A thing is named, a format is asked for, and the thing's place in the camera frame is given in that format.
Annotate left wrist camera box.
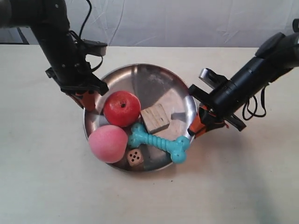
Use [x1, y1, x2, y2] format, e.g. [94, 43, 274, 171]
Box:
[81, 39, 108, 56]

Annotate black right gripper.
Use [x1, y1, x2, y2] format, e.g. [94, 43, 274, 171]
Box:
[187, 81, 246, 138]

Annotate wooden die black dots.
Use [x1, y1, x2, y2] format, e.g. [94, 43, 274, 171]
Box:
[127, 148, 144, 168]

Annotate teal rubber bone toy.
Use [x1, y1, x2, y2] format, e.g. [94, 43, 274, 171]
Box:
[128, 123, 190, 164]

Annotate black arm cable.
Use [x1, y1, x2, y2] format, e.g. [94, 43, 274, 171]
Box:
[70, 0, 105, 72]
[242, 83, 271, 121]

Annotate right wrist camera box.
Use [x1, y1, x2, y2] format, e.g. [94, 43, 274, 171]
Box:
[199, 68, 227, 89]

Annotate red toy apple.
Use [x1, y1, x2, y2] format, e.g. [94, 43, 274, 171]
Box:
[103, 91, 141, 127]

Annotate white wrinkled backdrop cloth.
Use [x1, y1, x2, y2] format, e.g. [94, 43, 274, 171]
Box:
[0, 0, 299, 47]

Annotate pink toy peach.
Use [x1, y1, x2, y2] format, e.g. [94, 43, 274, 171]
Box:
[88, 125, 128, 163]

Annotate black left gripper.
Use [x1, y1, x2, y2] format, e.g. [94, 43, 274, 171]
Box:
[45, 64, 108, 112]

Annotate pale wooden cube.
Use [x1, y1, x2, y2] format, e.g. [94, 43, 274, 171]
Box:
[141, 104, 170, 134]

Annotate round metal plate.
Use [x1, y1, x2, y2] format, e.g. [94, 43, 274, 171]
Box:
[82, 63, 199, 172]

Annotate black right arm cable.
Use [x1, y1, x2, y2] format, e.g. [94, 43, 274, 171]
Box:
[242, 83, 271, 121]

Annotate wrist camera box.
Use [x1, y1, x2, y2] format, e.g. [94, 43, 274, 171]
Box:
[81, 39, 108, 56]
[199, 68, 227, 89]

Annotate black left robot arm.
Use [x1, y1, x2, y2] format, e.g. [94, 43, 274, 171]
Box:
[0, 0, 109, 112]

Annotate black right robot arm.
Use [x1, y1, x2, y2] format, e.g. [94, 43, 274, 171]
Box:
[187, 32, 299, 137]

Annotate dark stand leg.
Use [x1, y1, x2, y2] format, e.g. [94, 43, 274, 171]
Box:
[17, 28, 29, 45]

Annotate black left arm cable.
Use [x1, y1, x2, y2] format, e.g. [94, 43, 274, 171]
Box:
[70, 0, 105, 72]

